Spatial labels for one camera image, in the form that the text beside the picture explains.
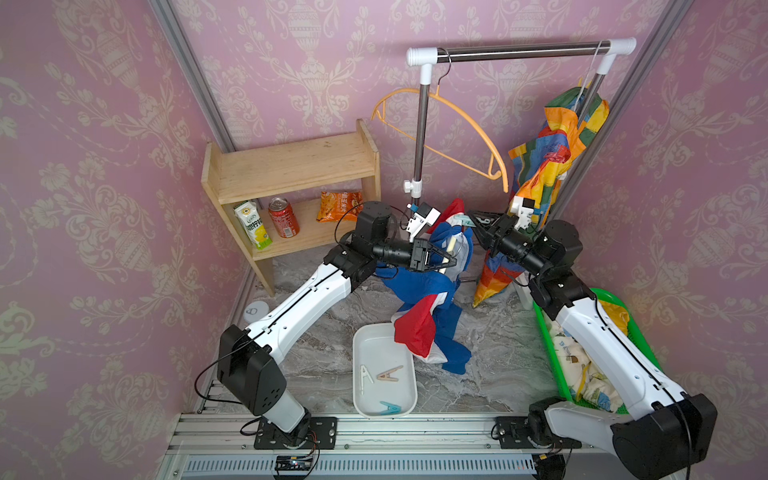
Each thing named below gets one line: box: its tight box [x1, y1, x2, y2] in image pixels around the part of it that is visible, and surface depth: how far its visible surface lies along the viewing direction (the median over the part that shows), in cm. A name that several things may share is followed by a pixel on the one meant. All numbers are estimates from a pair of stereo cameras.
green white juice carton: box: [233, 200, 273, 250], surface depth 80 cm
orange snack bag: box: [316, 191, 364, 223], surface depth 94 cm
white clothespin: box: [360, 365, 374, 395], surface depth 84 cm
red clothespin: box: [539, 145, 571, 170], surface depth 62 cm
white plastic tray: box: [352, 323, 418, 418], surface depth 83 cm
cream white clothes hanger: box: [440, 232, 469, 281], surface depth 66 cm
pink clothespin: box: [376, 365, 404, 382], surface depth 84 cm
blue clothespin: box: [379, 400, 403, 415], surface depth 79 cm
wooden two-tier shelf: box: [201, 120, 382, 298], surface depth 77 cm
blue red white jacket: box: [376, 199, 475, 375], surface depth 67 cm
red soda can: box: [268, 197, 300, 239], surface depth 83 cm
